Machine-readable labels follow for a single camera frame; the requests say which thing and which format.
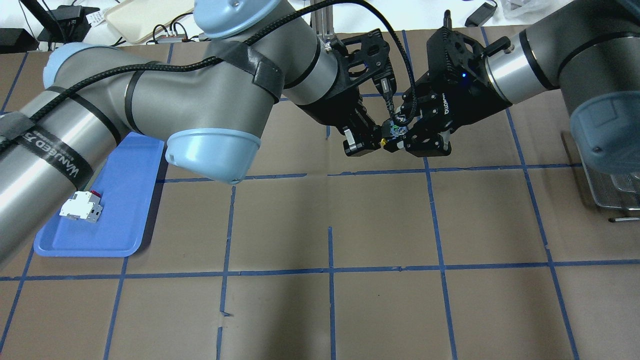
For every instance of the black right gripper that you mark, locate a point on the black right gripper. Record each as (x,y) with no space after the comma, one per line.
(467,100)

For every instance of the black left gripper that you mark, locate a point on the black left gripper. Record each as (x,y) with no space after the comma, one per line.
(331,103)

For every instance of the red emergency stop button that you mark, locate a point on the red emergency stop button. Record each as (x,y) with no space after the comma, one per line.
(393,136)

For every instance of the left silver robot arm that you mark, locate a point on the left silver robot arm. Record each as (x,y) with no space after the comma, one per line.
(211,114)

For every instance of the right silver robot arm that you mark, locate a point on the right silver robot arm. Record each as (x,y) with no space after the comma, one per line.
(588,50)

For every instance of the black power adapter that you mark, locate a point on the black power adapter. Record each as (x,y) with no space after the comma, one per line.
(482,14)

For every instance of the blue plastic tray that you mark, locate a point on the blue plastic tray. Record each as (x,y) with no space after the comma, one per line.
(126,184)

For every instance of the white circuit breaker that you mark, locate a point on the white circuit breaker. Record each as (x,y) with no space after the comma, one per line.
(83,205)

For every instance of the aluminium extrusion post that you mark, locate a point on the aluminium extrusion post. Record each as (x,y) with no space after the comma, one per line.
(322,22)

